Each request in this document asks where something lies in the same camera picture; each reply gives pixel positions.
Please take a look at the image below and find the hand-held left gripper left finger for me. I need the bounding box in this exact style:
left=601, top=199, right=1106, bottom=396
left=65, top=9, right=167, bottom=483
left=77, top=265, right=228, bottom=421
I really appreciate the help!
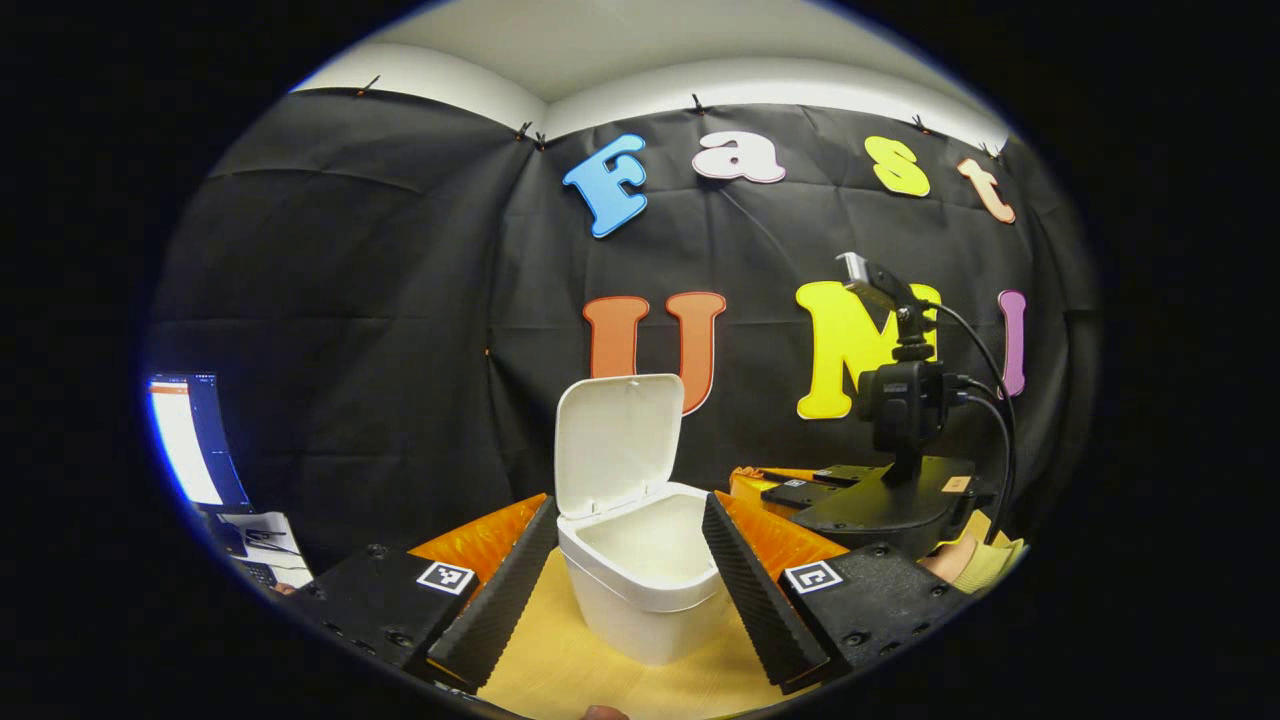
left=290, top=493, right=561, bottom=693

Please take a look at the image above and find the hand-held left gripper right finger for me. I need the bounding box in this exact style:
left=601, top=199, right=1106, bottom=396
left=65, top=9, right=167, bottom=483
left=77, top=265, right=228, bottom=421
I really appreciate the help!
left=702, top=490, right=976, bottom=696

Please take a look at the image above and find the white desktop garbage bin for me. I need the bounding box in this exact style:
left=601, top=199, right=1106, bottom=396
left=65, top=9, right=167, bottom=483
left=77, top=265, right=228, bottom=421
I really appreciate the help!
left=553, top=374, right=733, bottom=668

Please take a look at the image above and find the wooden desktop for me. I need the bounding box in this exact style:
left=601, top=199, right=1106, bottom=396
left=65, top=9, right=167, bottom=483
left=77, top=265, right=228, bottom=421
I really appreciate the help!
left=475, top=545, right=801, bottom=720

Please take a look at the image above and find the black backdrop cloth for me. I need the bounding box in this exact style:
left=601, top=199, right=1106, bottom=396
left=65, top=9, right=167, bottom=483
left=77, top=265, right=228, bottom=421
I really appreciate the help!
left=145, top=88, right=1101, bottom=601

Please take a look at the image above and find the row of black clips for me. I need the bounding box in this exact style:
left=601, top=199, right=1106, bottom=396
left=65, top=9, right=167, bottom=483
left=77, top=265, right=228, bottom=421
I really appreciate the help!
left=358, top=75, right=1006, bottom=161

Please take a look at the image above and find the computer monitor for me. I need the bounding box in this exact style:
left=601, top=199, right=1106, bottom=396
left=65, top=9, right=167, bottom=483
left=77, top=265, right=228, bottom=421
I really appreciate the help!
left=148, top=372, right=253, bottom=513

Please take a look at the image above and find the black cable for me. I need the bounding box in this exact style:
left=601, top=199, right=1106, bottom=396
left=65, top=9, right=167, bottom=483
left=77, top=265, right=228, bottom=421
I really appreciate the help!
left=925, top=298, right=1019, bottom=546
left=955, top=390, right=1011, bottom=501

